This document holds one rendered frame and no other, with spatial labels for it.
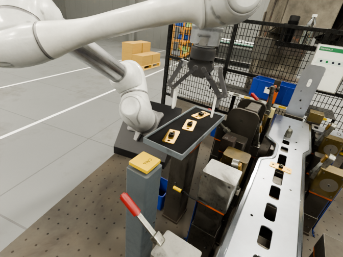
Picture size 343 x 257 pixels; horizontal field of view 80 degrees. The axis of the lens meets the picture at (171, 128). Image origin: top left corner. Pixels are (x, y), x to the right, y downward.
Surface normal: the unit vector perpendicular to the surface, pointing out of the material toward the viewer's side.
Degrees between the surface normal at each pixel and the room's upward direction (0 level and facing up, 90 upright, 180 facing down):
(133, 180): 90
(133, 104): 58
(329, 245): 0
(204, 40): 90
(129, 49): 90
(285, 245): 0
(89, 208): 0
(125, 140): 50
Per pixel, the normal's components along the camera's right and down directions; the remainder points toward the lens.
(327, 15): -0.18, 0.48
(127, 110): -0.15, -0.15
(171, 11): -0.13, 0.68
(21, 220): 0.11, -0.87
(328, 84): -0.52, 0.35
